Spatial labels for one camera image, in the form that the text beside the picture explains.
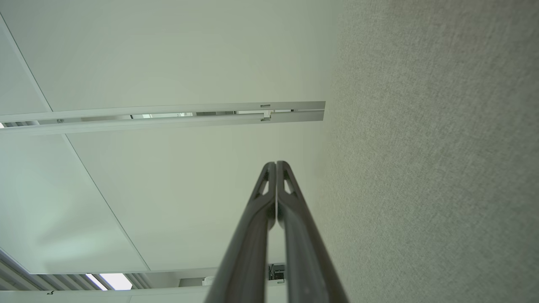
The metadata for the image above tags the grey double partition post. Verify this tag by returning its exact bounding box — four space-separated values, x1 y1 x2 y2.
0 101 326 136

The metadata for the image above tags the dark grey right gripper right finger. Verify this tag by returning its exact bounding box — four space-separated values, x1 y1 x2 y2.
276 160 350 303

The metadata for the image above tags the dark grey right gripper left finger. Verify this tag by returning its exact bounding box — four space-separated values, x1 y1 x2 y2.
204 161 278 303

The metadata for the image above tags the ceiling light panel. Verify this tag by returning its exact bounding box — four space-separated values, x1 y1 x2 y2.
85 273 133 292

